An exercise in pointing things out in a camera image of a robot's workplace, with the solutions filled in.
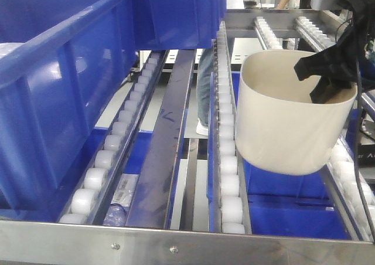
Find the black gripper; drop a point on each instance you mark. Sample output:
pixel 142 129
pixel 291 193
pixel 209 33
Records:
pixel 353 54

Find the white plastic bin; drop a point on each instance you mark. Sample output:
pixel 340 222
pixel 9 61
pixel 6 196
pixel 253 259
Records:
pixel 278 127

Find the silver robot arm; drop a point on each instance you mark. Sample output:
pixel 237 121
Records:
pixel 362 13

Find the steel front shelf beam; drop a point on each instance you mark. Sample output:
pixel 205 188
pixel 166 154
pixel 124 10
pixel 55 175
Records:
pixel 54 243

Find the upper roller track right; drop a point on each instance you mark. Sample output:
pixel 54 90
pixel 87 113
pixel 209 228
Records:
pixel 313 35

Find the upper roller track left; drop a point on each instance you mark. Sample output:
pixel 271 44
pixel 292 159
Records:
pixel 265 34

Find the person leg in jeans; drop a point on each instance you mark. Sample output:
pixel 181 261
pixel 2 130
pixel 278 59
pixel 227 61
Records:
pixel 205 68

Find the white shoe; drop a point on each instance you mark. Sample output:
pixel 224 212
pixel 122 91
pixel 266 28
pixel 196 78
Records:
pixel 201 129

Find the white roller track right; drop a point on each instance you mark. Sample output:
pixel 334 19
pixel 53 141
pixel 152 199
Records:
pixel 341 168

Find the white roller track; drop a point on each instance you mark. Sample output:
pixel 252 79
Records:
pixel 92 195
pixel 341 168
pixel 226 183

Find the white roller track middle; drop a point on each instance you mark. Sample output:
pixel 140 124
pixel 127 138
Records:
pixel 226 183

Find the blue crate upper middle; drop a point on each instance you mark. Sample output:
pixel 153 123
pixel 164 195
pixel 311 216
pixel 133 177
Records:
pixel 176 24

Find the bagged item with barcode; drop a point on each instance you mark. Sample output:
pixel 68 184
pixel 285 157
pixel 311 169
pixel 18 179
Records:
pixel 121 201

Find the large blue crate near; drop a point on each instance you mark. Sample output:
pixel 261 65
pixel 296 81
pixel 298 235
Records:
pixel 71 57

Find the white roller track left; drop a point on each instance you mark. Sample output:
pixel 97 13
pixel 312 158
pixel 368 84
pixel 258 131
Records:
pixel 92 195

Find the steel divider rail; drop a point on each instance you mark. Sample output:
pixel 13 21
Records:
pixel 152 203

